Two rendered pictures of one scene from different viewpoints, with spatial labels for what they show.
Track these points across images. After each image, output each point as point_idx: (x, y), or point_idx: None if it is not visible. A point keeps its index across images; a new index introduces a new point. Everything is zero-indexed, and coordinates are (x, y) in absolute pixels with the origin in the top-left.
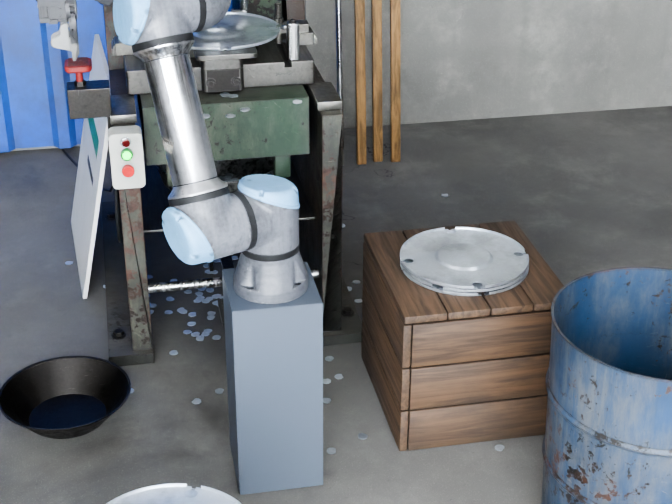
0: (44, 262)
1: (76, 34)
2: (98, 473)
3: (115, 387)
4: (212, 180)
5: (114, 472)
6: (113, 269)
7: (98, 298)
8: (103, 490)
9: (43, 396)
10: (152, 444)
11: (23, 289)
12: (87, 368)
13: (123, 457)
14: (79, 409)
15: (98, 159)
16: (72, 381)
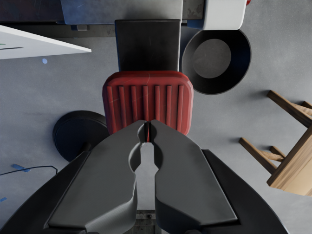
0: (45, 76)
1: (243, 182)
2: (264, 43)
3: (208, 33)
4: None
5: (267, 35)
6: (61, 30)
7: (90, 42)
8: (278, 41)
9: (194, 72)
10: (252, 13)
11: (79, 86)
12: (188, 49)
13: (256, 30)
14: (208, 53)
15: (16, 42)
16: (189, 57)
